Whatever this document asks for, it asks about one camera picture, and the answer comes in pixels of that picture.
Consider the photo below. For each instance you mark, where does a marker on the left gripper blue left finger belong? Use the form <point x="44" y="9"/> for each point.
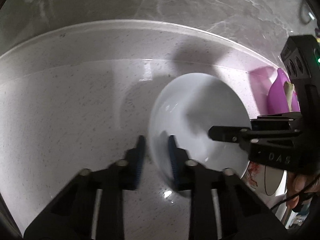
<point x="135" y="159"/>

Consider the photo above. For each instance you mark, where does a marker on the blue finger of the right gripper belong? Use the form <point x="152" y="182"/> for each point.
<point x="233" y="134"/>

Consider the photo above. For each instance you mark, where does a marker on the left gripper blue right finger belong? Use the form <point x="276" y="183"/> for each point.
<point x="180" y="170"/>

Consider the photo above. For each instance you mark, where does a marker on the white bowl red pattern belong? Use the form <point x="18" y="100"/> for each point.
<point x="265" y="180"/>

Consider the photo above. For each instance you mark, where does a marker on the small white bowl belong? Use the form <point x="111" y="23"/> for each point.
<point x="187" y="108"/>

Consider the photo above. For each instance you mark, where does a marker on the person right hand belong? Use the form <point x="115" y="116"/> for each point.
<point x="296" y="183"/>

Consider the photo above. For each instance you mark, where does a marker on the purple plastic bowl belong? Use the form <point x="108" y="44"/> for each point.
<point x="276" y="99"/>

